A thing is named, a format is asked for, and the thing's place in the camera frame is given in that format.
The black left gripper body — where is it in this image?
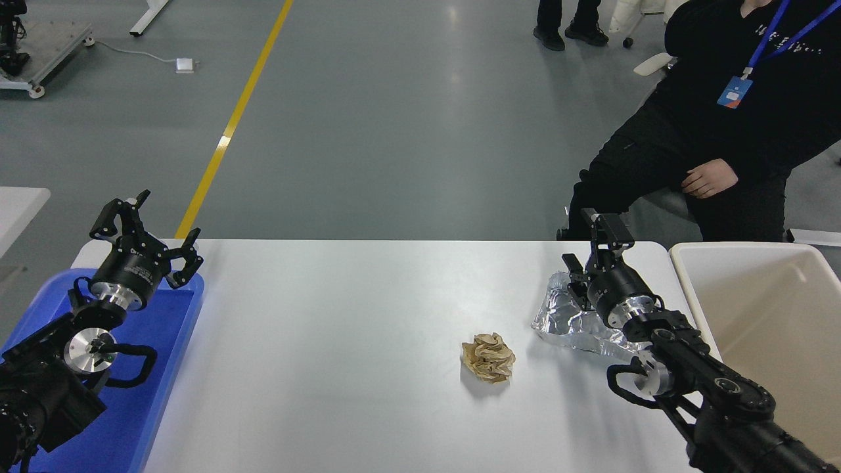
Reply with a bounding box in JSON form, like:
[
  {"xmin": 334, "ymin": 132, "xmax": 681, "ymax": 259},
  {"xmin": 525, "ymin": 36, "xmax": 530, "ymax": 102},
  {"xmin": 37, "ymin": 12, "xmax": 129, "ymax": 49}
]
[{"xmin": 91, "ymin": 242, "xmax": 172, "ymax": 301}]

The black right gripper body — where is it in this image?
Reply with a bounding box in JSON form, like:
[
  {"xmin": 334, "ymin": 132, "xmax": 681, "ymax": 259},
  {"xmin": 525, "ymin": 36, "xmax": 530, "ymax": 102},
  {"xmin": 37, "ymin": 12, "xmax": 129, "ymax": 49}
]
[{"xmin": 585, "ymin": 258, "xmax": 656, "ymax": 324}]

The silver foil tray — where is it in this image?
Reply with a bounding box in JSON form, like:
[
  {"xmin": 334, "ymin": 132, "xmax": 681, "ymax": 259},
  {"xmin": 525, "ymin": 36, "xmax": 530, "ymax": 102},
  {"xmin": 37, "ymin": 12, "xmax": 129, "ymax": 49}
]
[{"xmin": 531, "ymin": 271, "xmax": 652, "ymax": 359}]

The tan paper ball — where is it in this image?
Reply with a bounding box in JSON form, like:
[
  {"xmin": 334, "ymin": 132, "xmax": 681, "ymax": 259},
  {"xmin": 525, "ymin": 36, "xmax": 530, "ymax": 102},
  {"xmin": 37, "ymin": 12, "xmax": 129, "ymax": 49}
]
[{"xmin": 461, "ymin": 332, "xmax": 516, "ymax": 384}]

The person's left hand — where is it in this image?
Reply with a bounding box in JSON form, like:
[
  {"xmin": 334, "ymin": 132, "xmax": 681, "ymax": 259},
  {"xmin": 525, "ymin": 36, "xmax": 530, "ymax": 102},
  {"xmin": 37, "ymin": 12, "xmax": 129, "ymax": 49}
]
[{"xmin": 681, "ymin": 158, "xmax": 740, "ymax": 200}]

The blue plastic tray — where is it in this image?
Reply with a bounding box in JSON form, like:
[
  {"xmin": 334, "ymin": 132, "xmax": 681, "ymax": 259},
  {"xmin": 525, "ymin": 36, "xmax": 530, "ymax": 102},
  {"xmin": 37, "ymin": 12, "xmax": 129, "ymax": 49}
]
[{"xmin": 0, "ymin": 268, "xmax": 206, "ymax": 473}]

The white side table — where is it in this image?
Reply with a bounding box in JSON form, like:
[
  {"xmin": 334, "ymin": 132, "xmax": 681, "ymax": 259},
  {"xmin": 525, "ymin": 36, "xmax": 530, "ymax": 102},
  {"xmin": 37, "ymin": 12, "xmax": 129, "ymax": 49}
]
[{"xmin": 0, "ymin": 187, "xmax": 51, "ymax": 258}]

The seated person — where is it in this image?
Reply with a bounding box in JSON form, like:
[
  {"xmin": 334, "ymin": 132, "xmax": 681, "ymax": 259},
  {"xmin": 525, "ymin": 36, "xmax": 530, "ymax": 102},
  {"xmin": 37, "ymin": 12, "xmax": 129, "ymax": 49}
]
[{"xmin": 557, "ymin": 0, "xmax": 841, "ymax": 244}]

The large pale plastic bin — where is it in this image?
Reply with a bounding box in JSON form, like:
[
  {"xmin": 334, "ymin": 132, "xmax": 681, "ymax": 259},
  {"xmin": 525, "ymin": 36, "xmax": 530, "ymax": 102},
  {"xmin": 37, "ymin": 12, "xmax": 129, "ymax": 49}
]
[{"xmin": 669, "ymin": 242, "xmax": 841, "ymax": 471}]

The rolling chair base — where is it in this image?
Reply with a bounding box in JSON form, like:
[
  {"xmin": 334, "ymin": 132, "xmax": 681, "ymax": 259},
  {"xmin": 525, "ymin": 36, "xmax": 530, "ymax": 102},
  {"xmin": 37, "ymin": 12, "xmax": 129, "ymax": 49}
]
[{"xmin": 622, "ymin": 16, "xmax": 648, "ymax": 49}]

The wheeled metal platform cart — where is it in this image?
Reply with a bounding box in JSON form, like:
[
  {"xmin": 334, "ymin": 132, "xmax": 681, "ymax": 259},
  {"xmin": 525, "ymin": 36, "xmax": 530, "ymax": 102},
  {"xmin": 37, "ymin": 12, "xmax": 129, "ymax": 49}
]
[{"xmin": 0, "ymin": 21, "xmax": 95, "ymax": 99}]

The white table leg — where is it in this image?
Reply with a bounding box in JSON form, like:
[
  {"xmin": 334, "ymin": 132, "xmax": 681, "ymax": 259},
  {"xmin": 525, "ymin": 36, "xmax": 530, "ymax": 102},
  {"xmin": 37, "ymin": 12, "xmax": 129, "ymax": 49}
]
[{"xmin": 129, "ymin": 0, "xmax": 170, "ymax": 37}]

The walking person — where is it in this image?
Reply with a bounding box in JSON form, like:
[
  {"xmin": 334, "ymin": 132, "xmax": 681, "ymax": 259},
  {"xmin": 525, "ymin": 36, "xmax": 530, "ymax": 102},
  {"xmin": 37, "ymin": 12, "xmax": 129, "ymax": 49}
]
[{"xmin": 534, "ymin": 0, "xmax": 610, "ymax": 52}]

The white padded coat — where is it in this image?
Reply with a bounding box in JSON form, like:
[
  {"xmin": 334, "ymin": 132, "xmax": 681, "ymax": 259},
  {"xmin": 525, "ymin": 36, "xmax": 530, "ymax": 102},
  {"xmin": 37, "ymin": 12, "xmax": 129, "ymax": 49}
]
[{"xmin": 608, "ymin": 0, "xmax": 684, "ymax": 34}]

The black equipment on cart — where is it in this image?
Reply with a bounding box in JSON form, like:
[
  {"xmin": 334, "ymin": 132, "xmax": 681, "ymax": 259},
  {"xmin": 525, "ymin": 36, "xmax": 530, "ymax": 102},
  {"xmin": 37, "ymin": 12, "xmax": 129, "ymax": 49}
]
[{"xmin": 0, "ymin": 0, "xmax": 30, "ymax": 78}]

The white floor cable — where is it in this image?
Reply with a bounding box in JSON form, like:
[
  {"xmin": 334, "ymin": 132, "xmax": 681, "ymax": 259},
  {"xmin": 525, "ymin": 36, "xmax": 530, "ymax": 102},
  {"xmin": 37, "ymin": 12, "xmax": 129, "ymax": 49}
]
[{"xmin": 92, "ymin": 41, "xmax": 178, "ymax": 66}]

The blue lanyard with badge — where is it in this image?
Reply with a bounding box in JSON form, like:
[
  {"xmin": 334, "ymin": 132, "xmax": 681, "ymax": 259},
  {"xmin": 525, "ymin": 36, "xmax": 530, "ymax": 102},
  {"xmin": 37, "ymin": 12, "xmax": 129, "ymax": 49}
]
[{"xmin": 716, "ymin": 0, "xmax": 841, "ymax": 110}]

